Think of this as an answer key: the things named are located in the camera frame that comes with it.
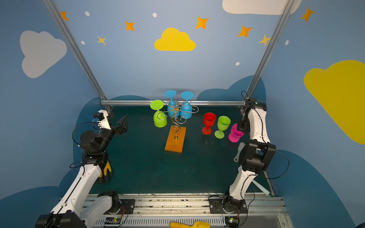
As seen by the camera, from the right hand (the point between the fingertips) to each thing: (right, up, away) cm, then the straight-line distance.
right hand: (247, 129), depth 87 cm
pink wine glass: (-9, -3, -3) cm, 9 cm away
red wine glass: (-22, +6, +9) cm, 25 cm away
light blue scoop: (+7, -35, -9) cm, 37 cm away
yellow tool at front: (-33, -46, -18) cm, 59 cm away
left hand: (-72, +10, -16) cm, 75 cm away
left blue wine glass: (-46, +13, 0) cm, 48 cm away
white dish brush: (0, -13, +11) cm, 17 cm away
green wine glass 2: (-12, +4, +10) cm, 16 cm away
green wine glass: (-54, +6, -1) cm, 55 cm away
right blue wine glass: (-38, +13, 0) cm, 41 cm away
